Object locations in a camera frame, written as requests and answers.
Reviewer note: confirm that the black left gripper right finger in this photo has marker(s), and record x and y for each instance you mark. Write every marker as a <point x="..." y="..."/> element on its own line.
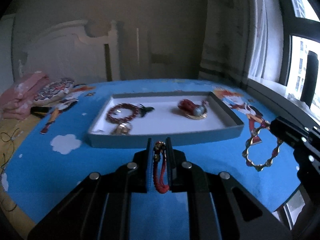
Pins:
<point x="219" y="207"/>

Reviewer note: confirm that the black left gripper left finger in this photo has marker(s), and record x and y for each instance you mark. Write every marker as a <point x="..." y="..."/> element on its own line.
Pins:
<point x="99" y="207"/>

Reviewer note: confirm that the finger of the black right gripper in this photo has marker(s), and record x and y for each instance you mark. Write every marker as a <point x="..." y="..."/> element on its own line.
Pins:
<point x="286" y="131"/>

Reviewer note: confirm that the jade pendant with pink tassel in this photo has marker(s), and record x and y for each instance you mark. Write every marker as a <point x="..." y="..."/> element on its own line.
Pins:
<point x="192" y="110"/>

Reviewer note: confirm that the grey shallow jewelry box tray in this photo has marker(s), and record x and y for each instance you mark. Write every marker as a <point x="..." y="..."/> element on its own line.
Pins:
<point x="167" y="120"/>

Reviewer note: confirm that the blue cartoon bed sheet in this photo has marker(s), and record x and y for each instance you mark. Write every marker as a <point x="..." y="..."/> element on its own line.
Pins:
<point x="49" y="166"/>

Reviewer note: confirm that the white window curtain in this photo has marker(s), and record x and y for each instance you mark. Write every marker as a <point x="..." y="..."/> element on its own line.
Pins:
<point x="268" y="40"/>

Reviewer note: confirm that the yellow bed sheet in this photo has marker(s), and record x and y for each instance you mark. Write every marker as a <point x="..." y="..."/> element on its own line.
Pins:
<point x="15" y="224"/>

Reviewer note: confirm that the patterned round cushion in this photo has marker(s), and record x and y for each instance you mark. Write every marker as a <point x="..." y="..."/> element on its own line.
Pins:
<point x="54" y="91"/>

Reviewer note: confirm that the pink folded blanket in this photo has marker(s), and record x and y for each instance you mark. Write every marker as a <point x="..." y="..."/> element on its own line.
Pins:
<point x="17" y="101"/>

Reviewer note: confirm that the white wooden headboard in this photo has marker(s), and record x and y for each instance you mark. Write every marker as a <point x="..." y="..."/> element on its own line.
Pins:
<point x="66" y="50"/>

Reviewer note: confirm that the silver gold ring clip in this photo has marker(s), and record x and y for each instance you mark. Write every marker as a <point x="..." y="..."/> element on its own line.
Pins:
<point x="123" y="128"/>

